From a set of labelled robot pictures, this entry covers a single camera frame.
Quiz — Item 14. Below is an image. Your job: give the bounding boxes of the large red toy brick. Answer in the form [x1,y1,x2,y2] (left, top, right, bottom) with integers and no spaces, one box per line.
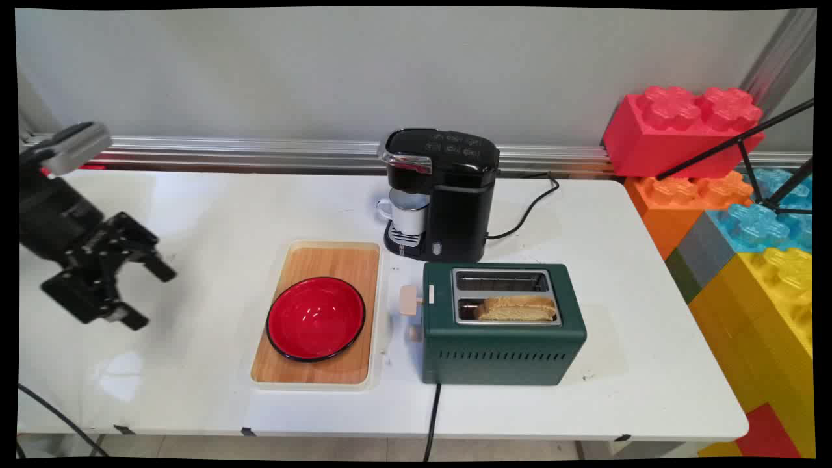
[603,85,765,180]

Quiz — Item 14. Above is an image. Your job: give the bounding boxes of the red bowl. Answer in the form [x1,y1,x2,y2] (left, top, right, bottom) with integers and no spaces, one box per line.
[266,276,367,363]

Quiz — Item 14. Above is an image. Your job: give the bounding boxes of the large orange toy brick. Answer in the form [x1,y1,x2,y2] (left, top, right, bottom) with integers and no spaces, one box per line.
[625,170,755,261]

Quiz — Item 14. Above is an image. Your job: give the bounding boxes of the wooden serving tray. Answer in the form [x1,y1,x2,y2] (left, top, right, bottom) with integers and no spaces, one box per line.
[250,240,384,391]

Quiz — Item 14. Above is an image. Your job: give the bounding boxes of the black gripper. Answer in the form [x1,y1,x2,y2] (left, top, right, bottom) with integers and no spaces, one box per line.
[19,170,177,331]

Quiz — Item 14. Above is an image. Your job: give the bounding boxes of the black coffee machine cable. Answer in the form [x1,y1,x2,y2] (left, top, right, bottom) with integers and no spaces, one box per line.
[486,170,560,241]

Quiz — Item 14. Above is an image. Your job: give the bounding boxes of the slanted aluminum post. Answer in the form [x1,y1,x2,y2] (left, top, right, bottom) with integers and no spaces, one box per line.
[740,9,817,119]

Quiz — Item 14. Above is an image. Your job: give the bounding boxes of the large blue toy brick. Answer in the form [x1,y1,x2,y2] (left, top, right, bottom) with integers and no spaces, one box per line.
[747,167,814,212]
[706,202,814,255]

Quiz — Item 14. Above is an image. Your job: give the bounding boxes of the thin black floor cable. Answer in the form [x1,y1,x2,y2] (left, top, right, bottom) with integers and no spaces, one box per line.
[18,383,109,458]

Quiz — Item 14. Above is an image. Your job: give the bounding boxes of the black coffee machine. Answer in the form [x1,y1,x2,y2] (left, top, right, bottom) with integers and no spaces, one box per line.
[378,128,501,264]

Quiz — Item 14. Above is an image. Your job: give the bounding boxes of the white enamel mug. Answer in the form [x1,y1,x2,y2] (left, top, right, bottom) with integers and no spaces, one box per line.
[376,188,430,237]

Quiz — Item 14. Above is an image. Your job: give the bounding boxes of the gray wrist camera box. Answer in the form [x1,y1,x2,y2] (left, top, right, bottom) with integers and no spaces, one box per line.
[19,121,113,177]

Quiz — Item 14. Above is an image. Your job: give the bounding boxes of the large gray toy brick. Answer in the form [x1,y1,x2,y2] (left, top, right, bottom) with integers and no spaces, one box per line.
[664,214,739,304]

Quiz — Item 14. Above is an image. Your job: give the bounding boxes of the green two-slot toaster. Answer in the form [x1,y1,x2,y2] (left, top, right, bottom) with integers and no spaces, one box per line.
[421,261,588,387]

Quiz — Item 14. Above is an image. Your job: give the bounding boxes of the horizontal aluminum rail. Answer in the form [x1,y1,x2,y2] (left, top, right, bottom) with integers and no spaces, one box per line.
[22,133,813,177]

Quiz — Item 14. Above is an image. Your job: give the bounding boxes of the beige toaster lever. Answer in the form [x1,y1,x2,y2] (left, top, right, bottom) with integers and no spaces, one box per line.
[398,284,425,318]

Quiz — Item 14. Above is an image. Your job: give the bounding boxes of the toast bread slice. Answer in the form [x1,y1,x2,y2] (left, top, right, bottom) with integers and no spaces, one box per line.
[473,295,559,323]

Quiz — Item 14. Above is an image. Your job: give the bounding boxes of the large yellow toy brick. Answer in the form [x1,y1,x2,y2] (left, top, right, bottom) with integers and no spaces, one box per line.
[688,246,814,459]

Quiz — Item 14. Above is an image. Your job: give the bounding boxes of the black tripod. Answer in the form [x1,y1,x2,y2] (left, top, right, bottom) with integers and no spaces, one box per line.
[656,97,814,216]

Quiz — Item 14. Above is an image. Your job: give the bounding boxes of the small red toy brick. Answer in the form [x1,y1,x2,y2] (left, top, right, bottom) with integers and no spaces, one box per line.
[734,402,801,460]

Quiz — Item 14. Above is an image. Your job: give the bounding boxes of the black toaster cable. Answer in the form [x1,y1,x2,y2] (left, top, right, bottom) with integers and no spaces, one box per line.
[423,383,443,463]

